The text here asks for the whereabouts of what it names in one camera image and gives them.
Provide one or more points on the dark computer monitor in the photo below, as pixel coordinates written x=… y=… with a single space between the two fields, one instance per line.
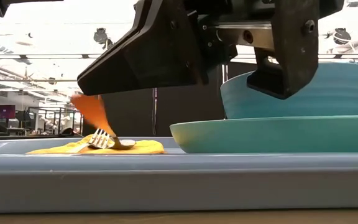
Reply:
x=5 y=111

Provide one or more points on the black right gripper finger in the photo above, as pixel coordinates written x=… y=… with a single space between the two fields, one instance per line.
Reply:
x=154 y=59
x=294 y=56

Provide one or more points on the blue plastic bowl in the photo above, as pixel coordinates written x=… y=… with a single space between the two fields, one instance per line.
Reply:
x=337 y=93

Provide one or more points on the yellow cloth napkin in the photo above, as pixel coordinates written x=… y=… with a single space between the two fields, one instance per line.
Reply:
x=148 y=147

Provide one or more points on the blue plastic tray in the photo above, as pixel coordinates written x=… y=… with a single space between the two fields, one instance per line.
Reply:
x=166 y=186

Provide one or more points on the black partition screen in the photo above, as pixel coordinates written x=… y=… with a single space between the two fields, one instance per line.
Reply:
x=182 y=109

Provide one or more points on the teal plastic plate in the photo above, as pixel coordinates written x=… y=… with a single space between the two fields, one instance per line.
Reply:
x=275 y=135

